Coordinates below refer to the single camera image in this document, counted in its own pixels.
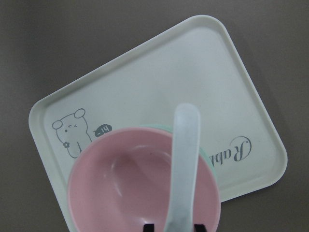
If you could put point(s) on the white rectangular tray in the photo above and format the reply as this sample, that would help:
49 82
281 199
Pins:
195 61

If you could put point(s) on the white ceramic spoon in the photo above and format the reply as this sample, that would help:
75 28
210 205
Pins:
185 152

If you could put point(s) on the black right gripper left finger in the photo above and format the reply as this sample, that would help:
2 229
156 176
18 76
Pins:
148 228

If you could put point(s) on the small pink bowl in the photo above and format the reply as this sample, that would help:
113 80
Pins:
121 181

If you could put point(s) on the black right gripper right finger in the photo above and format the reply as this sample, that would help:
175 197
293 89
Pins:
200 228

